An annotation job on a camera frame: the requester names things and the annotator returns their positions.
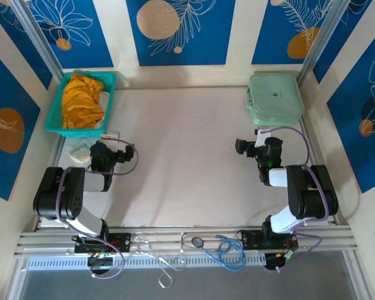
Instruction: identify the yellow t-shirt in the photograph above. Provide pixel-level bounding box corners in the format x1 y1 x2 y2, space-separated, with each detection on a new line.
61 72 106 129

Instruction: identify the plastic packet with cream content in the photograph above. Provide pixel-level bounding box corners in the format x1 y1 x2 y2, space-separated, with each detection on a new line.
67 139 93 165

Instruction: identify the mint green zip case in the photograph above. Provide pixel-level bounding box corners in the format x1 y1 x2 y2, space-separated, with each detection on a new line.
245 73 306 126

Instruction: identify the white t-shirt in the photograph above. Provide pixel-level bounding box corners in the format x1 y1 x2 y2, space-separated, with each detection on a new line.
95 89 111 131

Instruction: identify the white table cloth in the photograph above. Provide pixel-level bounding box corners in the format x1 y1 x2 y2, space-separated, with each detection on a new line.
40 87 337 229

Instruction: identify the teal plastic basket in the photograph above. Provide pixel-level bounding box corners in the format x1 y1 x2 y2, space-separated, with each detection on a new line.
44 71 118 139

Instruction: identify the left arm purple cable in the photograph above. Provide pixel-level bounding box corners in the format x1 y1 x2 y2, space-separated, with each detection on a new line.
55 136 140 279

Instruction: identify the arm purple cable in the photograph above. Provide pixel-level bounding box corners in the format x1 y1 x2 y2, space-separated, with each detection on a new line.
257 126 329 273
55 136 140 279

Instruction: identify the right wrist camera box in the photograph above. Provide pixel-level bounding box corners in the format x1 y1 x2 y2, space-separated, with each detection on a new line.
255 129 272 148

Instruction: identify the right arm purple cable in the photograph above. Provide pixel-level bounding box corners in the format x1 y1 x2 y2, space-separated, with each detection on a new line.
257 126 329 273

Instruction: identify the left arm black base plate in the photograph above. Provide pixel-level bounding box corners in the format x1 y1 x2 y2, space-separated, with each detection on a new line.
72 232 133 254

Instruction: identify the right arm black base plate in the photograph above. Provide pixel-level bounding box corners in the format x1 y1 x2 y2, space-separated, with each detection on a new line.
237 229 299 251

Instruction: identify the blue coiled cable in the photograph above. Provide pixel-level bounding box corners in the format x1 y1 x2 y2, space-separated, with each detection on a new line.
202 234 247 272

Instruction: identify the black cable connector block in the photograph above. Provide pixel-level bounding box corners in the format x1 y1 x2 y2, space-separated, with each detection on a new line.
264 251 293 272
87 252 115 276

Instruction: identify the white loose cable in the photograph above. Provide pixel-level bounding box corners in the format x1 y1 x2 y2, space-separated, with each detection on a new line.
134 236 187 288

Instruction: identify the aluminium frame rail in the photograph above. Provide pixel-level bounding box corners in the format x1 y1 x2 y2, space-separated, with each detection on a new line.
14 224 360 260

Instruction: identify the white slotted cable duct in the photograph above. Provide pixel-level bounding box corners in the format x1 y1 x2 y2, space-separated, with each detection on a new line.
26 256 266 271

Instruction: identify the aluminium frame post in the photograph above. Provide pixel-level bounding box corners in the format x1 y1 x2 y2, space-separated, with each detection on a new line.
297 0 353 85
7 0 66 78

